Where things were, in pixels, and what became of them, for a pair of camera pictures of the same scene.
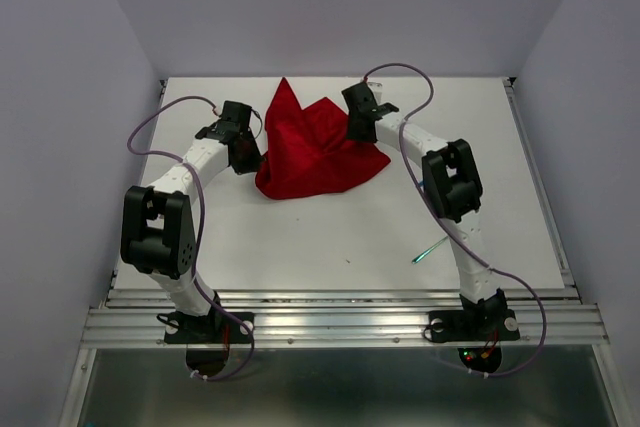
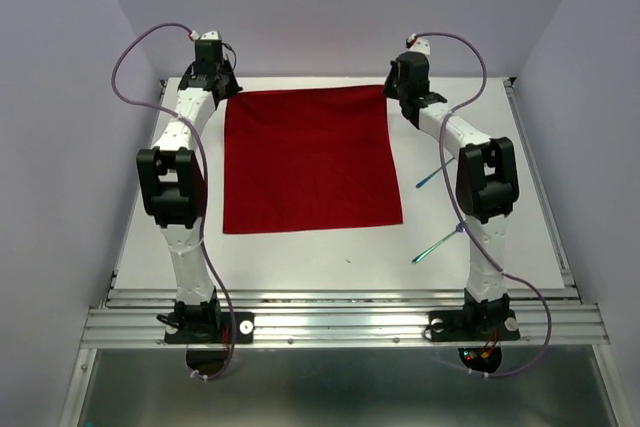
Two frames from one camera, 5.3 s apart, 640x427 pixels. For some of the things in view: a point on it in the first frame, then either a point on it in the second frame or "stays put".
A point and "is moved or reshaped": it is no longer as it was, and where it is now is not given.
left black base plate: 211,328 stays put
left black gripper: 254,163 -> 232,87
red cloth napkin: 307,151 is moved or reshaped
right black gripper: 352,132 -> 388,90
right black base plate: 473,326 stays put
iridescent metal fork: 428,250 stays put
